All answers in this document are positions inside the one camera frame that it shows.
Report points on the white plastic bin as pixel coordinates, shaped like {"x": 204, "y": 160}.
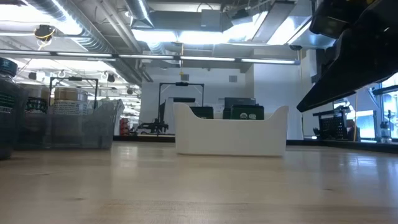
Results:
{"x": 230, "y": 137}

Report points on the grey wall vent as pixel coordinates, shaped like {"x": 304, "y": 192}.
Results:
{"x": 184, "y": 77}
{"x": 233, "y": 78}

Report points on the black computer monitor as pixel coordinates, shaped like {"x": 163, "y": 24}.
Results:
{"x": 241, "y": 101}

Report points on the green-lid glass spice jar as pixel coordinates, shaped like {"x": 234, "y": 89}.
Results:
{"x": 7, "y": 67}

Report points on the white angled panel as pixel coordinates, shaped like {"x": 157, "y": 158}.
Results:
{"x": 370, "y": 99}

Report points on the black background robot arm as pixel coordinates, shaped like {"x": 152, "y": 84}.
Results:
{"x": 152, "y": 127}

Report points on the black ceiling camera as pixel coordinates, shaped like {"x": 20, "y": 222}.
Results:
{"x": 295, "y": 47}

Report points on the black spice tin green label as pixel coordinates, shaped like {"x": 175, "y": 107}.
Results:
{"x": 248, "y": 112}
{"x": 227, "y": 115}
{"x": 202, "y": 112}

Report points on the black aluminium table frame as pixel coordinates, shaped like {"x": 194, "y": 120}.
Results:
{"x": 367, "y": 146}

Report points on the tan-lid jar white label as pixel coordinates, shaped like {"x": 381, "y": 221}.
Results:
{"x": 70, "y": 105}

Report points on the long ceiling light strip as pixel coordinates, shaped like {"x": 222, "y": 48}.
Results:
{"x": 205, "y": 58}

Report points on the silver round air duct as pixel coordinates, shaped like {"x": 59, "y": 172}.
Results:
{"x": 140, "y": 12}

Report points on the white cloth cover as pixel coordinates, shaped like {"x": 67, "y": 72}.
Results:
{"x": 119, "y": 118}

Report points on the tan-lid jar black label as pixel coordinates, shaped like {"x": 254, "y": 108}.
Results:
{"x": 37, "y": 105}

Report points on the black mesh cart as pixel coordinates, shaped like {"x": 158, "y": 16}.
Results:
{"x": 332, "y": 127}

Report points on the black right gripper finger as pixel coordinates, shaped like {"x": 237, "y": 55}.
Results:
{"x": 357, "y": 68}

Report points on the small clear bottle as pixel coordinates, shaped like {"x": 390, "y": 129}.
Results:
{"x": 385, "y": 133}

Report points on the red object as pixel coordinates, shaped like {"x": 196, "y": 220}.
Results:
{"x": 124, "y": 127}

